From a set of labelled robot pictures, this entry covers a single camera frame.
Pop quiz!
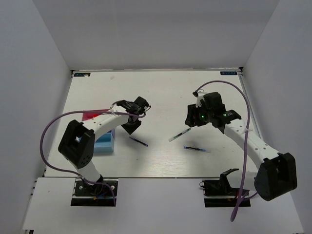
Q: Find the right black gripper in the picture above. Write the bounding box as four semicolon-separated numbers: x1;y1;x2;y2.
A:
185;102;214;127

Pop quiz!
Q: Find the purple ink pen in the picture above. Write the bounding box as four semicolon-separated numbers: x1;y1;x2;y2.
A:
129;136;148;147

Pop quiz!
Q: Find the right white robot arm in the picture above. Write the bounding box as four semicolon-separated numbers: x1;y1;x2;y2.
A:
185;92;297;201

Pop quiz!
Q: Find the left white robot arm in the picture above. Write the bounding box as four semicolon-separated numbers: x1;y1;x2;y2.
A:
58;96;151;195

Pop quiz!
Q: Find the green ink clear pen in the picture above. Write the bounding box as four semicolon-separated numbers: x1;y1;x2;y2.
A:
168;128;191;142

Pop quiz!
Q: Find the pink blue tiered organizer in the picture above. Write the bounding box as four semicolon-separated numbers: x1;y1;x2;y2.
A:
82;112;116;155

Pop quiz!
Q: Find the blue ink pen right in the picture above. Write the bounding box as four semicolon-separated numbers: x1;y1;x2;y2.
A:
183;146;211;153

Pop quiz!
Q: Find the right table corner label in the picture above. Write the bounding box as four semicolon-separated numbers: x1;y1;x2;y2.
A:
220;71;237;76

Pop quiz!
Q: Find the table corner label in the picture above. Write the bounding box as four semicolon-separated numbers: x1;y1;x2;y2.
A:
74;73;91;77
220;71;237;76

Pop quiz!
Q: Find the left table corner label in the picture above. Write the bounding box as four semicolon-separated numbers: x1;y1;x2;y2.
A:
74;73;91;77

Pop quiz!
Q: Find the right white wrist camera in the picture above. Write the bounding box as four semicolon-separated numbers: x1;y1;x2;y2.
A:
193;89;207;108

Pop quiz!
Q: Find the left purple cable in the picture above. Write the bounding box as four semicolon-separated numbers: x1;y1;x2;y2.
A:
40;99;153;207

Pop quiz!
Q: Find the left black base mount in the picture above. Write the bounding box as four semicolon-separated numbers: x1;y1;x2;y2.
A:
71;179;118;207

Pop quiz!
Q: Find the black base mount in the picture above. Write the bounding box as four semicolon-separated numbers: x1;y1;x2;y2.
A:
71;179;118;207
199;168;240;208

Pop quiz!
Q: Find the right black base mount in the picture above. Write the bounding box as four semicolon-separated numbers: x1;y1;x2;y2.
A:
199;168;240;208

